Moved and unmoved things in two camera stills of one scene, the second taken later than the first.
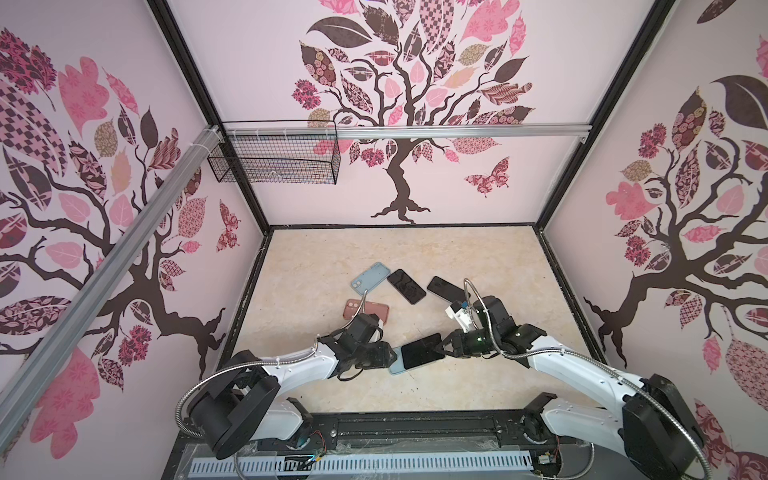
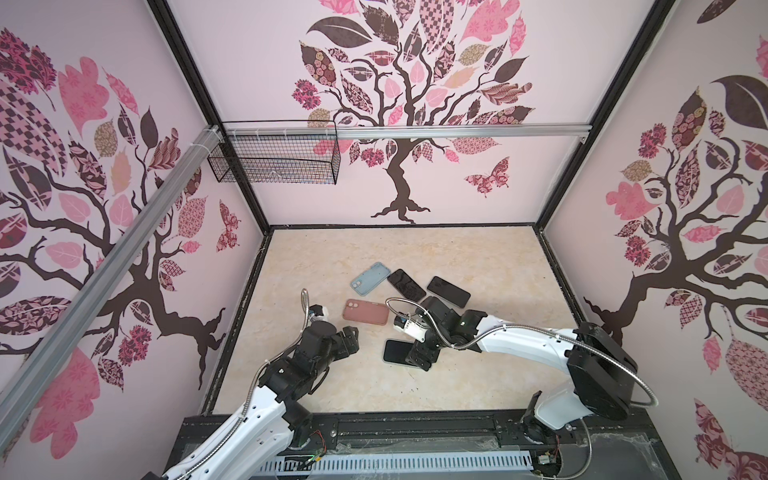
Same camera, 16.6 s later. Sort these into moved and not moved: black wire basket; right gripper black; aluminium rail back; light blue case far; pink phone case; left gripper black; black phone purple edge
Moved: right gripper black; left gripper black
Not moved: light blue case far; aluminium rail back; black phone purple edge; pink phone case; black wire basket
